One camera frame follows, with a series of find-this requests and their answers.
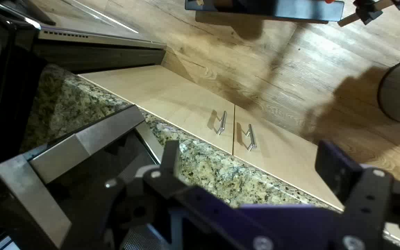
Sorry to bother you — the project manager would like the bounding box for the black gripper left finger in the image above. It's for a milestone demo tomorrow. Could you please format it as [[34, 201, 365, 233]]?
[[66, 140, 276, 250]]

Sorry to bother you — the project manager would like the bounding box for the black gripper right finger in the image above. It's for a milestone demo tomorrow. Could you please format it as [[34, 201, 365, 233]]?
[[316, 140, 400, 250]]

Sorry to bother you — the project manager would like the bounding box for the wooden base cabinet door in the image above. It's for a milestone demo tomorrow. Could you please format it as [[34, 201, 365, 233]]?
[[233, 104, 346, 212], [78, 64, 237, 157]]

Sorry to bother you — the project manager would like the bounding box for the stainless steel black microwave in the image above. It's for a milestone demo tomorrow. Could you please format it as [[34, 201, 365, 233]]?
[[0, 8, 170, 250]]

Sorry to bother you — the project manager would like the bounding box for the black kitchen stove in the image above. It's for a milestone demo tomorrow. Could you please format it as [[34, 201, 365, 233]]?
[[24, 0, 167, 75]]

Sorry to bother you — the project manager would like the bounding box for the dark blue flat platform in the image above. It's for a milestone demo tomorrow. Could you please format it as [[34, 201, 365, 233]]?
[[184, 0, 346, 25]]

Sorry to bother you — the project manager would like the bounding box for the metal base cabinet handle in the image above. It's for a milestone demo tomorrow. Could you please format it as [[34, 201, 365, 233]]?
[[210, 108, 230, 136], [238, 120, 260, 152]]

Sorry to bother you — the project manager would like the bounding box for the black clamp bracket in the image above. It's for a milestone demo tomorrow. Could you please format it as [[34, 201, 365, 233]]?
[[338, 0, 400, 27]]

